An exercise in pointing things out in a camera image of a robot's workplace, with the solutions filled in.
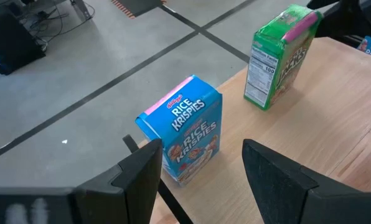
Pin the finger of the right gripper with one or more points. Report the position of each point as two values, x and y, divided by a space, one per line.
335 3
350 26

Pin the black mat orange edge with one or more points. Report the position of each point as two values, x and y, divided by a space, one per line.
139 6

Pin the green Apple Jacks cereal box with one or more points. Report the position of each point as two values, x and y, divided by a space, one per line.
275 68

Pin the wooden shelf black metal frame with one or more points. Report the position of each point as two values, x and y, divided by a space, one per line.
313 130

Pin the grey metal table leg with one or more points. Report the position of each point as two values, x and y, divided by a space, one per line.
81 9

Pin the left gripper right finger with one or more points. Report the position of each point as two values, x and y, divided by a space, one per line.
279 186

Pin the black computer tower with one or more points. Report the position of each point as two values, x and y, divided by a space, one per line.
14 43

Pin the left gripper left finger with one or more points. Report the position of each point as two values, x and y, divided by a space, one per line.
132 186

